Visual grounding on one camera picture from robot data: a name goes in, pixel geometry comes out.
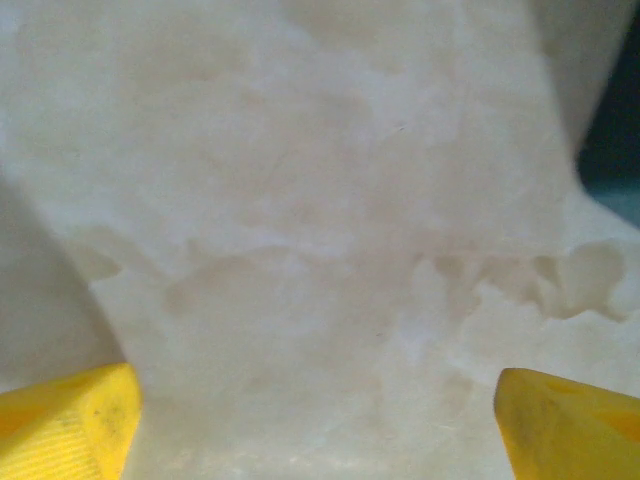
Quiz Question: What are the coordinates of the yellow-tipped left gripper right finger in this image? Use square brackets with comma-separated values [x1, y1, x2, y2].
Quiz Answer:
[493, 367, 640, 480]

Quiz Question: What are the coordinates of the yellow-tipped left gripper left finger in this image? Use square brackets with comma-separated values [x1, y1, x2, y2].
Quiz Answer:
[0, 362, 144, 480]

